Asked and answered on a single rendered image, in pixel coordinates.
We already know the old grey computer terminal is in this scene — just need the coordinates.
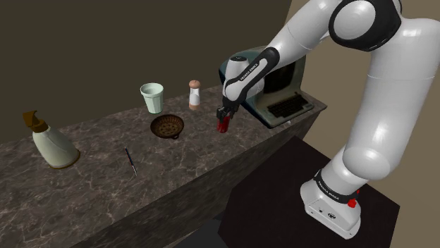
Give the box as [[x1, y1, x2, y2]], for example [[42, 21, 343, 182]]
[[218, 46, 315, 130]]

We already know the brown woven basket bowl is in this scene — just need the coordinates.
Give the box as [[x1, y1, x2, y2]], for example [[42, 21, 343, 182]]
[[149, 114, 185, 140]]

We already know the pale green ribbed cup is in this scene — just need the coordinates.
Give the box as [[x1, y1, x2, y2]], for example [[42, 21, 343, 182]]
[[140, 82, 165, 115]]

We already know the dark robot stand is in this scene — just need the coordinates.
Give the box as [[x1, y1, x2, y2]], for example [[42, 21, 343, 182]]
[[217, 135, 401, 248]]

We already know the red cylindrical can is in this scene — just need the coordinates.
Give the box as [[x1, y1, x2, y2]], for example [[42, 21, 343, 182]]
[[216, 116, 231, 134]]

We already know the white shaker with brown cap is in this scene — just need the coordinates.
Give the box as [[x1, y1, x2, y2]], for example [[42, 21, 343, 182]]
[[188, 80, 202, 111]]

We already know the cream bottle with brown pump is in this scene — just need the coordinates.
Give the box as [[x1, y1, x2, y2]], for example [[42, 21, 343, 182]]
[[22, 110, 81, 170]]

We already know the dark slim pen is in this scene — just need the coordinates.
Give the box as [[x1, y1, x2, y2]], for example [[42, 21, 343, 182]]
[[124, 147, 138, 177]]

